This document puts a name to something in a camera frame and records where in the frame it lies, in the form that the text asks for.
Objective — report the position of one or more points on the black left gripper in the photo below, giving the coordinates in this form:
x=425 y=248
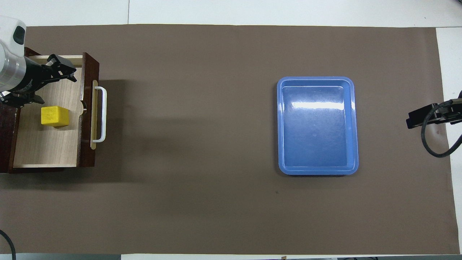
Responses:
x=29 y=77

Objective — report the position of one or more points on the yellow cube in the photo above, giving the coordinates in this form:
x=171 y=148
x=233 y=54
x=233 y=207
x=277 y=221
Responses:
x=54 y=115

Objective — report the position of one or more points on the brown table mat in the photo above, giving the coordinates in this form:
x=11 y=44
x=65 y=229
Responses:
x=180 y=108

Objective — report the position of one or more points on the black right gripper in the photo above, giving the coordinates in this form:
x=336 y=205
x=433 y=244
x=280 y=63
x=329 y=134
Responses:
x=454 y=115

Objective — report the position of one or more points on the blue plastic tray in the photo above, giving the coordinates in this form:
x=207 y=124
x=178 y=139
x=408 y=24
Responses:
x=317 y=144

